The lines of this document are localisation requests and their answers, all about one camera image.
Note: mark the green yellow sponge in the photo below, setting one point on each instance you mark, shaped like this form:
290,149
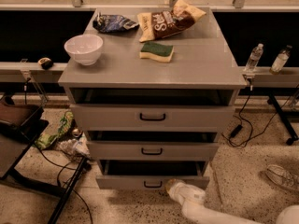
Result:
157,52

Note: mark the white bowl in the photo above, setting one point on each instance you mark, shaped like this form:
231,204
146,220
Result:
84,49

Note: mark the crumpled clear plastic wrap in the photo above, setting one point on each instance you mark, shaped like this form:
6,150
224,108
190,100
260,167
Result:
74,147

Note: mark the grey bottom drawer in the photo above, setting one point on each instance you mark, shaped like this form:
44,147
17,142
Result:
150,175

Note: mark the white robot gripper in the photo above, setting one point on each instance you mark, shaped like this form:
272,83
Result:
188,192

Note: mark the black stand leg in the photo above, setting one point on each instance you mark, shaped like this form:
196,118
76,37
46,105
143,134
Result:
285,117

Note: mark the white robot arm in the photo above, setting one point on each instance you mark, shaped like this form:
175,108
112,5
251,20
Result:
199,214

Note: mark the grey drawer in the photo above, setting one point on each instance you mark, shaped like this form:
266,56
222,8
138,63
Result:
152,151
150,175
153,118

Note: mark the black yellow tape measure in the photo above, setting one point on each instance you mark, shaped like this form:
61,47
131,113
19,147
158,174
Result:
46,63

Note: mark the dark capped bottle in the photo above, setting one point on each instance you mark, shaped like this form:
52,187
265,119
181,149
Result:
281,59

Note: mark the grey top drawer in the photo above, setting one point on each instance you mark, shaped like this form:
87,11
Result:
153,118

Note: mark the black side table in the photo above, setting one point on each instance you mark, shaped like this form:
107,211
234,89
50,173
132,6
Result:
20,126

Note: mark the green snack bag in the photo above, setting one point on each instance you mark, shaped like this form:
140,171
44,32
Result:
45,140

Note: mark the clear water bottle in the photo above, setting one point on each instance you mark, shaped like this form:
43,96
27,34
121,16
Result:
254,58

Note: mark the blue crumpled chip bag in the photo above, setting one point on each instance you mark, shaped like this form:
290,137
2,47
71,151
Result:
113,23

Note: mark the brown chip bag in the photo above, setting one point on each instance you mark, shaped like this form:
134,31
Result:
162,24

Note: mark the grey sneaker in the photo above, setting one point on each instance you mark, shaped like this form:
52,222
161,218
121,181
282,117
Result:
282,177

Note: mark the grey middle drawer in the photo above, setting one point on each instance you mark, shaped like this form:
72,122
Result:
152,151

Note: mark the grey drawer cabinet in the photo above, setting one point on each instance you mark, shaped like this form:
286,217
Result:
201,72

